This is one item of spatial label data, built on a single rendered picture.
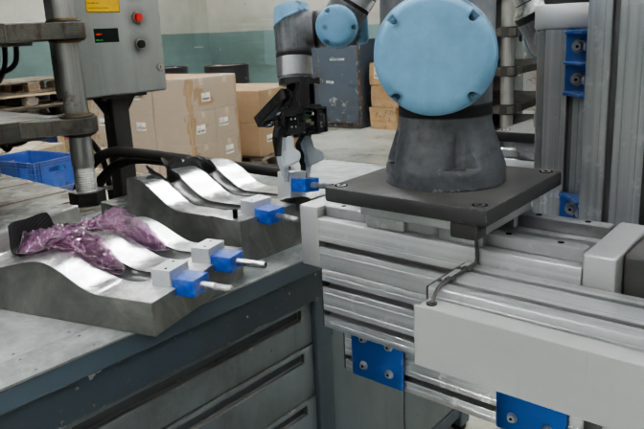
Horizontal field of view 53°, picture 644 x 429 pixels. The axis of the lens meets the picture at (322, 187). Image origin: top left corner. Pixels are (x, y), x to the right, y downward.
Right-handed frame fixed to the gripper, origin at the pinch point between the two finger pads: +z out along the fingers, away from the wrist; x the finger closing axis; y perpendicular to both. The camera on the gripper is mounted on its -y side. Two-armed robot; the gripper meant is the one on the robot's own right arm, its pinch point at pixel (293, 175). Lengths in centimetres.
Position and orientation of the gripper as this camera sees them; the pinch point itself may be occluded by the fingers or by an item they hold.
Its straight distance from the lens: 135.6
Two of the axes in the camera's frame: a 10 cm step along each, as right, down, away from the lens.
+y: 7.5, -0.2, -6.6
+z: 0.6, 10.0, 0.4
